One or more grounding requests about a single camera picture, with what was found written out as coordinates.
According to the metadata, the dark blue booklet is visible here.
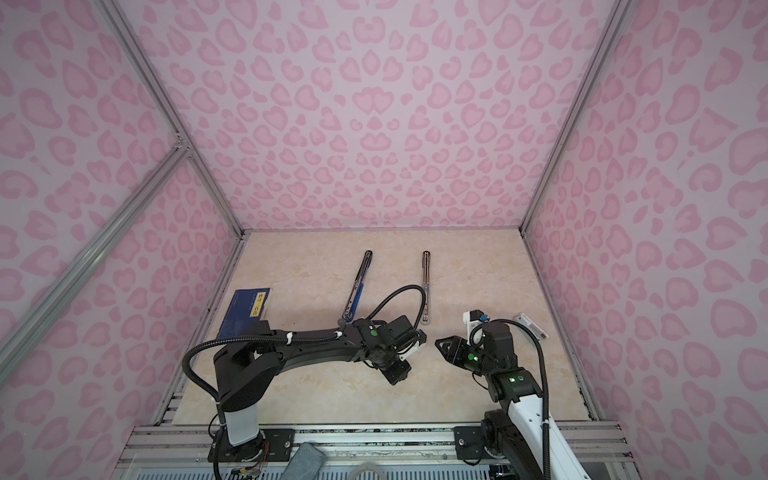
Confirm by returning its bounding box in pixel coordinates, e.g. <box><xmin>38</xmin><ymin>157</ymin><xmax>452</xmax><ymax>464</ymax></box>
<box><xmin>216</xmin><ymin>288</ymin><xmax>271</xmax><ymax>339</ymax></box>

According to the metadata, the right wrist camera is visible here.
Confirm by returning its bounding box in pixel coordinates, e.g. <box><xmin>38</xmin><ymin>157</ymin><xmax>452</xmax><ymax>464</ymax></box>
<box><xmin>462</xmin><ymin>309</ymin><xmax>488</xmax><ymax>345</ymax></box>

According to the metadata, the blue black stapler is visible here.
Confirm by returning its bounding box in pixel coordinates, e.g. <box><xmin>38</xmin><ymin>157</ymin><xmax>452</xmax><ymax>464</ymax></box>
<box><xmin>341</xmin><ymin>250</ymin><xmax>373</xmax><ymax>323</ymax></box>

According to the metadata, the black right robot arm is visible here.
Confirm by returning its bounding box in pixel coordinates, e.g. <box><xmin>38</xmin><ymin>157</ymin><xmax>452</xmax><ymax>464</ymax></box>
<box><xmin>435</xmin><ymin>319</ymin><xmax>590</xmax><ymax>479</ymax></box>

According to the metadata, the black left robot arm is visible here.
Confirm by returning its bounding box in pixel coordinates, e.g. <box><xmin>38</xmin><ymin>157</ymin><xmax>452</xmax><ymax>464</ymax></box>
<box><xmin>214</xmin><ymin>316</ymin><xmax>427</xmax><ymax>447</ymax></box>

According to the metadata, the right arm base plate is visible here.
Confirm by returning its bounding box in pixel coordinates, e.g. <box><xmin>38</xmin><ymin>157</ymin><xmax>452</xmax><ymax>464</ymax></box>
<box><xmin>453</xmin><ymin>425</ymin><xmax>492</xmax><ymax>465</ymax></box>

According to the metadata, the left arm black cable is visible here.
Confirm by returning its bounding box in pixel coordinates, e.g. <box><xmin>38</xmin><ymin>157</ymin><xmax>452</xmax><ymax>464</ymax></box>
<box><xmin>181</xmin><ymin>284</ymin><xmax>427</xmax><ymax>403</ymax></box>

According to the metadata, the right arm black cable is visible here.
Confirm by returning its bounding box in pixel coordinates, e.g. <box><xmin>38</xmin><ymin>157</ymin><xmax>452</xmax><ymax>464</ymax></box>
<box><xmin>467</xmin><ymin>318</ymin><xmax>553</xmax><ymax>480</ymax></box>

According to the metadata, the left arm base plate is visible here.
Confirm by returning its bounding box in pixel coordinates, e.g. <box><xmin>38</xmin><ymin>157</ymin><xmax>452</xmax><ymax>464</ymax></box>
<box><xmin>207</xmin><ymin>429</ymin><xmax>295</xmax><ymax>463</ymax></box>

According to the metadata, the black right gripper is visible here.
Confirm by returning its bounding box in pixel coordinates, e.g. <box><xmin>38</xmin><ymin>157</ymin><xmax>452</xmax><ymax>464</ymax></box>
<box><xmin>433</xmin><ymin>335</ymin><xmax>496</xmax><ymax>378</ymax></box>

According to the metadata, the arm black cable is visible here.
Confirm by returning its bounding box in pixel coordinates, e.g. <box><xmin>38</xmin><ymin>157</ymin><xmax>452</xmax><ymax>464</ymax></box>
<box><xmin>467</xmin><ymin>318</ymin><xmax>553</xmax><ymax>480</ymax></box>
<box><xmin>181</xmin><ymin>284</ymin><xmax>427</xmax><ymax>403</ymax></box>

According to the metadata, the grey cloth pad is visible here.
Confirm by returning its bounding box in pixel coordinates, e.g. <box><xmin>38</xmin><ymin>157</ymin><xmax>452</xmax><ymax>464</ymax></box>
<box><xmin>280</xmin><ymin>442</ymin><xmax>327</xmax><ymax>480</ymax></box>

